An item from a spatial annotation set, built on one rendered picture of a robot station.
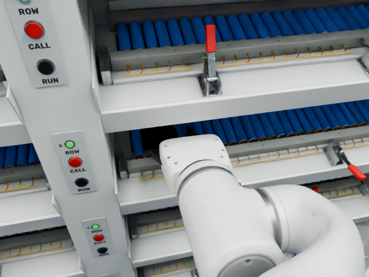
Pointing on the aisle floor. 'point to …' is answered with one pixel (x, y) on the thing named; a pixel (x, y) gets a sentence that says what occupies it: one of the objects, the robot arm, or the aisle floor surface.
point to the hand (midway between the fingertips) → (183, 137)
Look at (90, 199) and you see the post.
